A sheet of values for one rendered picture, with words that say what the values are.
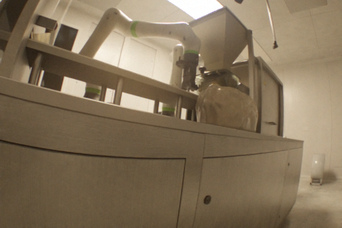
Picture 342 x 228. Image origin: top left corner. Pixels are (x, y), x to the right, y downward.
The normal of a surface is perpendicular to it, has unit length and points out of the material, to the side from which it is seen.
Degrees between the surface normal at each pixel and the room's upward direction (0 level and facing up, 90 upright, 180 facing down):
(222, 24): 118
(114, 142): 90
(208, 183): 90
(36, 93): 90
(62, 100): 90
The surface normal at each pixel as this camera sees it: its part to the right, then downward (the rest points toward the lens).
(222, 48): -0.71, 0.27
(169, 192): 0.66, -0.07
